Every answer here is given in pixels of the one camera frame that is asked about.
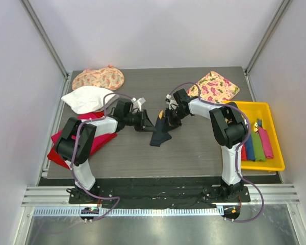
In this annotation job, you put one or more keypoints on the floral fabric pouch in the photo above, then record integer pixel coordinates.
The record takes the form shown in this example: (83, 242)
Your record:
(107, 77)

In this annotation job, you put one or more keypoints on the magenta cloth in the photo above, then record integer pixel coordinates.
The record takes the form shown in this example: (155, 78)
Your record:
(98, 141)

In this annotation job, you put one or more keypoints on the blue rolled napkin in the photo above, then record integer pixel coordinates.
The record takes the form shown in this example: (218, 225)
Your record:
(249, 150)

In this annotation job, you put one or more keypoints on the iridescent metal spoon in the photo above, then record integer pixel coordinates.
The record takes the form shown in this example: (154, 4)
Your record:
(256, 126)

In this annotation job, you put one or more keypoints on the red rolled napkin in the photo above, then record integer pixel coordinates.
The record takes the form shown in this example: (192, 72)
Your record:
(243, 154)

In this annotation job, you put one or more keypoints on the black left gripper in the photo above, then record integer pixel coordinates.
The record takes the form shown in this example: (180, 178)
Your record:
(145, 124)

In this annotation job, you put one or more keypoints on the dark blue paper napkin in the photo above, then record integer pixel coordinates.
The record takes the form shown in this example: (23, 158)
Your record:
(159, 137)

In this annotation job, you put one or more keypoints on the aluminium front rail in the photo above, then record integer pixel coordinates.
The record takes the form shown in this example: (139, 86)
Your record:
(54, 201)

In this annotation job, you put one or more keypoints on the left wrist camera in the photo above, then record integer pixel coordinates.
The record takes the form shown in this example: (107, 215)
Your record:
(126, 107)

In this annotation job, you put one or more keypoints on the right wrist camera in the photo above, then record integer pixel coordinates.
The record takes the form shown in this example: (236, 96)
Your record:
(178, 97)

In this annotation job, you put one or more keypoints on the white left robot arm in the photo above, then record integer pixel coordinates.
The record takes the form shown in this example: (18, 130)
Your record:
(77, 137)

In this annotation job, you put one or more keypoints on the grey cloth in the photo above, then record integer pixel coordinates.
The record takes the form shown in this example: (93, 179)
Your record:
(109, 99)

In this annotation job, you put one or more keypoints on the yellow plastic bin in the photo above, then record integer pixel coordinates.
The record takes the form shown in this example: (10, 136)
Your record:
(260, 112)

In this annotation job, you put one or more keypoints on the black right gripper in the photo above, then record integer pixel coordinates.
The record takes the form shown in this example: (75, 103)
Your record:
(172, 123)

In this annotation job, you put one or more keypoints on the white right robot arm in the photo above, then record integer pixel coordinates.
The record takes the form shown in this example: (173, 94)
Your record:
(229, 130)

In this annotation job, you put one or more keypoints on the floral pattern tray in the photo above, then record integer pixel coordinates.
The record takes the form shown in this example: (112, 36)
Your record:
(214, 88)

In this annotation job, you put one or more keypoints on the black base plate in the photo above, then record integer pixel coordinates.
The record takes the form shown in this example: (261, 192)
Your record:
(157, 193)

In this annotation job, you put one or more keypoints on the white cloth bag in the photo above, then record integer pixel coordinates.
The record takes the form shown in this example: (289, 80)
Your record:
(85, 99)

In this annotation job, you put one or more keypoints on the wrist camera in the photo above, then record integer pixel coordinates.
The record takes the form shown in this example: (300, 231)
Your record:
(126, 107)
(178, 97)

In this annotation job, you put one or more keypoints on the red cloth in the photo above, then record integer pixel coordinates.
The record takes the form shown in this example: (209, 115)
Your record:
(54, 156)

